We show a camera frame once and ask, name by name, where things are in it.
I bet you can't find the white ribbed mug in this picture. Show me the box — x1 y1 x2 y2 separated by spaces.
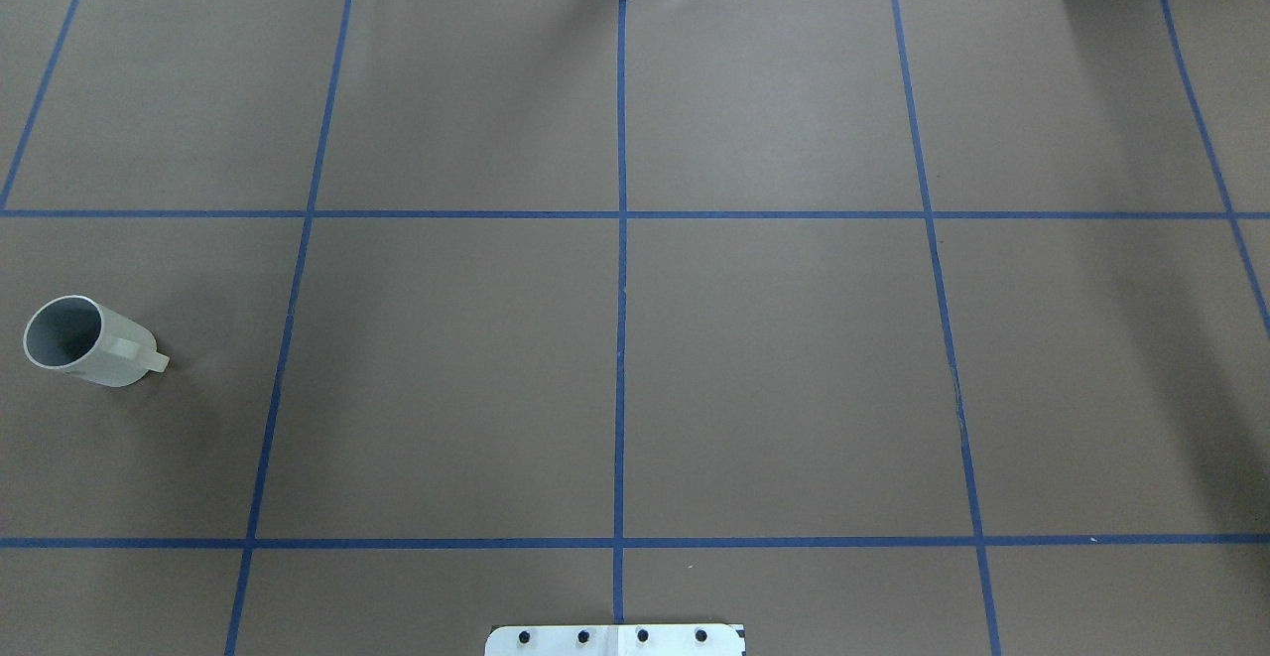
22 294 171 388

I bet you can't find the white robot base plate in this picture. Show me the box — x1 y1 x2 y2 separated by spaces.
484 623 747 655

